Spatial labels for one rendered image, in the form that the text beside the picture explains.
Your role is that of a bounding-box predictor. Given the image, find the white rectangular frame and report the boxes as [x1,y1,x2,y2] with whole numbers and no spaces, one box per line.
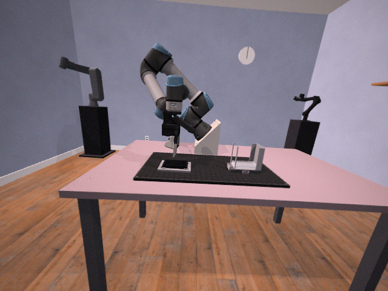
[158,161,191,173]

